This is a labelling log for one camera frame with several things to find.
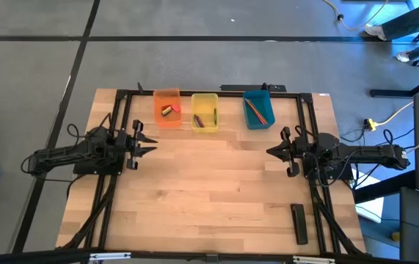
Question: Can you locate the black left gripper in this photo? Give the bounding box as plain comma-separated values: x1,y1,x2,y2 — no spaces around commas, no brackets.
115,119,159,171

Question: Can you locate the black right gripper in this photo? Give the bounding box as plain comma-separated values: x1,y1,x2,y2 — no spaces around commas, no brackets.
266,126,307,178

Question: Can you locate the pink pencil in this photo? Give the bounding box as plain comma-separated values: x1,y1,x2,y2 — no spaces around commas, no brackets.
247,98,269,125

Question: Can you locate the orange translucent plastic bin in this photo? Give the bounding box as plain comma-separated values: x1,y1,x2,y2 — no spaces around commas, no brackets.
153,87,183,130

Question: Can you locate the teal plastic bin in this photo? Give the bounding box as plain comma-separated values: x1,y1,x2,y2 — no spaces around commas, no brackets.
241,89,277,131

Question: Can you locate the yellow translucent plastic bin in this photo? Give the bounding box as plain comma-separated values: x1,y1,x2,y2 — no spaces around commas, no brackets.
190,92,220,134

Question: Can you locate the black rectangular block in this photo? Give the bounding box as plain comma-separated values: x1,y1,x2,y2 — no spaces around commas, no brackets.
290,203,310,246

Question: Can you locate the black desk foot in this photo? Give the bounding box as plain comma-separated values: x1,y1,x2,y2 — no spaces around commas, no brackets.
369,67,419,98
354,170,418,205

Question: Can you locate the white box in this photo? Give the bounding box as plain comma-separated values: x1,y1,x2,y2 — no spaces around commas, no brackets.
354,172,385,224

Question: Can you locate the black overhead rig bar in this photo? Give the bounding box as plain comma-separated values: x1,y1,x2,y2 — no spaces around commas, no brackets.
0,248,419,264

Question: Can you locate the person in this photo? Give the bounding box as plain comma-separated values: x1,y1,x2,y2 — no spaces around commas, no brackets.
362,0,419,67

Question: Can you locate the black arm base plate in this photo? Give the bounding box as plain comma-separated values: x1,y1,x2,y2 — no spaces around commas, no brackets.
304,164,354,181
73,161,125,176

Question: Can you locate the black aluminium table frame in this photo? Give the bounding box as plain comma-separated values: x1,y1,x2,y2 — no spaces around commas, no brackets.
57,87,368,257

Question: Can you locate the yellow extension cable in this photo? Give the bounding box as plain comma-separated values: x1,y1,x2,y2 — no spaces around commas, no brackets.
363,84,419,132

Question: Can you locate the silver metal bracket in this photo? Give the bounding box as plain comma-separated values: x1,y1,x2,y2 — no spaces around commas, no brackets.
292,255,337,264
89,252,132,262

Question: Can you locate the beige floor cable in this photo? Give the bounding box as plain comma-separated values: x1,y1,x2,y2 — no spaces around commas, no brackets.
321,0,390,32

